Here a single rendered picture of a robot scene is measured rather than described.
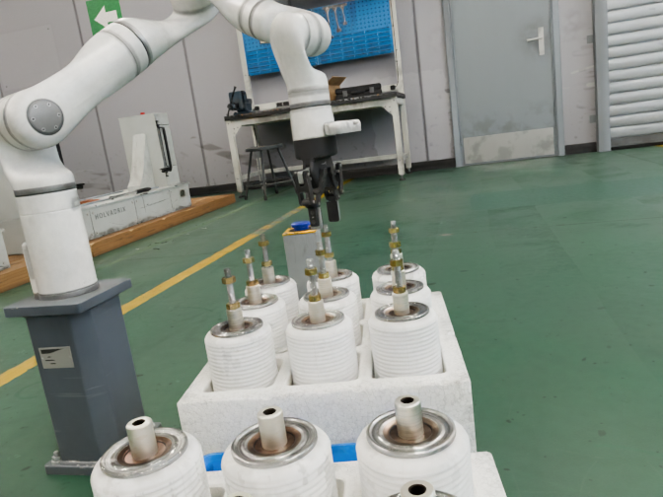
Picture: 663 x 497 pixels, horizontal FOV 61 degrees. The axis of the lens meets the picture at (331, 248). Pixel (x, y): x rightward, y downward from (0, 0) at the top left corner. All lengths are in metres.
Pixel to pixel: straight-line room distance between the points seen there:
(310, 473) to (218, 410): 0.33
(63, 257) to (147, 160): 3.40
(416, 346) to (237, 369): 0.25
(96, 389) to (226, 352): 0.30
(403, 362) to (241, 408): 0.22
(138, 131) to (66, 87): 3.44
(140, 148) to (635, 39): 4.26
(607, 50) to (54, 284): 5.24
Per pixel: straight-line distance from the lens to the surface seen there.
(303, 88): 0.96
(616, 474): 0.92
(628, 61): 5.81
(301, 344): 0.77
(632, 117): 5.82
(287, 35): 0.95
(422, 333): 0.76
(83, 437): 1.07
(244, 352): 0.79
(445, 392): 0.75
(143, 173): 4.30
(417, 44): 5.76
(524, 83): 5.72
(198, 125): 6.37
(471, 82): 5.70
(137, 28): 1.10
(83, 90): 1.02
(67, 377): 1.03
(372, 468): 0.48
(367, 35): 5.70
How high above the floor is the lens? 0.51
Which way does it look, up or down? 12 degrees down
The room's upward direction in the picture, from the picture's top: 8 degrees counter-clockwise
